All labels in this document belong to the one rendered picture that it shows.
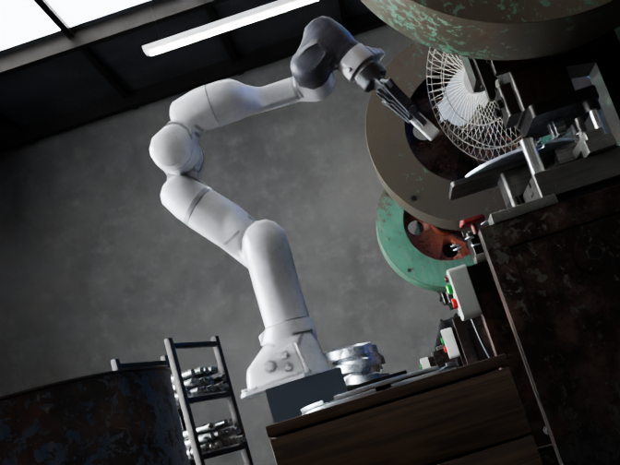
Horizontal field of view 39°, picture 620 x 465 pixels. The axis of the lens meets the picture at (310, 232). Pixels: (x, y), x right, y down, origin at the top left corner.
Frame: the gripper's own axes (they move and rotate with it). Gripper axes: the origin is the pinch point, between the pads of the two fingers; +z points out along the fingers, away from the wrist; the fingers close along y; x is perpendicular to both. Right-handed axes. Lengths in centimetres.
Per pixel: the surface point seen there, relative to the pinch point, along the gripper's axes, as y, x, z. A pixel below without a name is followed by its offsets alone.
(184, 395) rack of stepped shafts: -193, -112, -29
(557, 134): -0.5, 20.7, 23.6
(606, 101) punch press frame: -16, 42, 25
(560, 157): 4.6, 15.0, 28.3
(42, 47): -488, -41, -394
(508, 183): 1.5, 3.2, 23.9
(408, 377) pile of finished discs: 54, -49, 40
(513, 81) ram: 4.2, 21.3, 7.9
